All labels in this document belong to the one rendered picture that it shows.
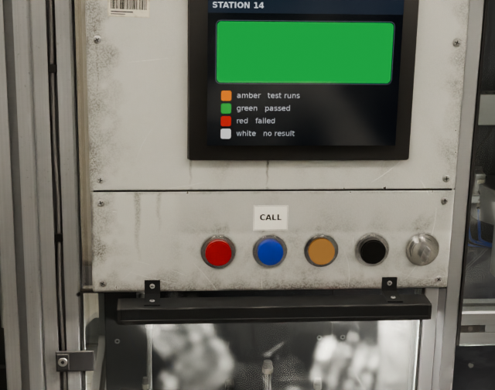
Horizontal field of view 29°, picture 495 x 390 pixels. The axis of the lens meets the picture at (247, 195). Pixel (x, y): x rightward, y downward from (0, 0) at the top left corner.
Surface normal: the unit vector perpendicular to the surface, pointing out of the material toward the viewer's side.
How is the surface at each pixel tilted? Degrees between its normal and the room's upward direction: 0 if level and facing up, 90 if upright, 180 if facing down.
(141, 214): 90
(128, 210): 90
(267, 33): 90
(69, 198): 90
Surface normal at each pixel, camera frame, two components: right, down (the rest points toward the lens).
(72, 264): 0.08, 0.27
